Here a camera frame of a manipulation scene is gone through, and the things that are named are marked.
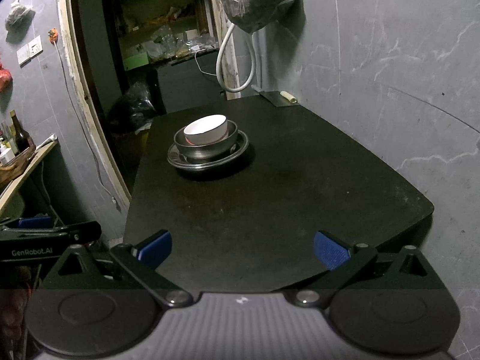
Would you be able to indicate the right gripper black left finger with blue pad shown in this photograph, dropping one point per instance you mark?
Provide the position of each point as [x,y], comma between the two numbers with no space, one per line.
[140,262]

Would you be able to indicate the green box on shelf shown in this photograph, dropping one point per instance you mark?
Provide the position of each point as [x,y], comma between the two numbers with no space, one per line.
[136,61]

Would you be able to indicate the wooden side shelf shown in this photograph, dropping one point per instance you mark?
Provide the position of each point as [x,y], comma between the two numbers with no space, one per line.
[18,170]

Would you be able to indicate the red bag on wall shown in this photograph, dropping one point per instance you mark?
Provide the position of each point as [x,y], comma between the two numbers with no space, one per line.
[5,78]

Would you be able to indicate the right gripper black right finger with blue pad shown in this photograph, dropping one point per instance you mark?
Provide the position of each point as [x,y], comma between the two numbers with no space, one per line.
[343,262]

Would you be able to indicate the steel plate with blue sticker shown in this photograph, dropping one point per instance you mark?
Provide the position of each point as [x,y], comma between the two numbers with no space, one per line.
[179,161]

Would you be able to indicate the white wall switch plate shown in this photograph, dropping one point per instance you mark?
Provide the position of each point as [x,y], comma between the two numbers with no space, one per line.
[29,51]

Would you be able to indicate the white bowl red rim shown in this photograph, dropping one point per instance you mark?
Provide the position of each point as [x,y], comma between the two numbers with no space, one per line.
[206,130]

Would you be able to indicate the dark glass bottle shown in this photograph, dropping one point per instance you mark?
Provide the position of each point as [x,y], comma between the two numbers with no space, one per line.
[20,135]

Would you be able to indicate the steel bowl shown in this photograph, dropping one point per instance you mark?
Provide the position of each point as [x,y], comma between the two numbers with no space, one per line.
[207,151]

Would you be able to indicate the cleaver with cream handle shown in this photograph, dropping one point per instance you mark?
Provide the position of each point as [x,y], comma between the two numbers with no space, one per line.
[278,99]

